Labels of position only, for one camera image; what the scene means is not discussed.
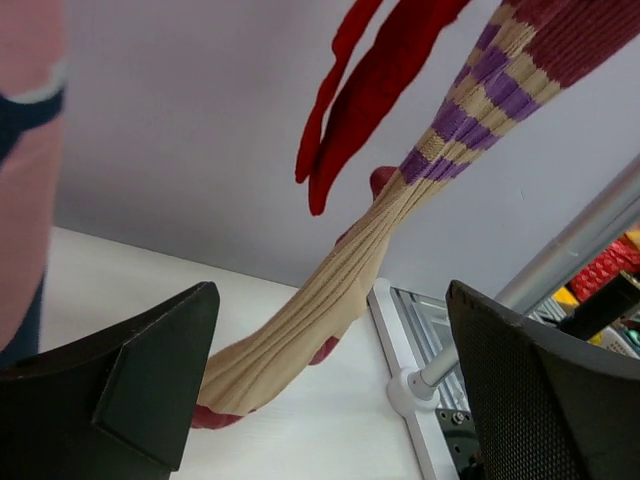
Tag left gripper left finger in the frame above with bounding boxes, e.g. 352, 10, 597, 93
1, 282, 220, 480

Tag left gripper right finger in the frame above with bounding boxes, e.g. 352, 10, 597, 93
446, 280, 639, 479

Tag beige purple striped sock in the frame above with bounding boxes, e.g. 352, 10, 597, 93
192, 1, 639, 429

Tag metal hanger stand pole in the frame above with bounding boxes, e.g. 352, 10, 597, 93
417, 154, 640, 396

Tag white stand base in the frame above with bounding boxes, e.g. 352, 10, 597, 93
367, 279, 456, 479

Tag pink shark print shorts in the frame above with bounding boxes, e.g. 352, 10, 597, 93
1, 1, 67, 346

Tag red sock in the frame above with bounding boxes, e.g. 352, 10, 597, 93
295, 0, 467, 216

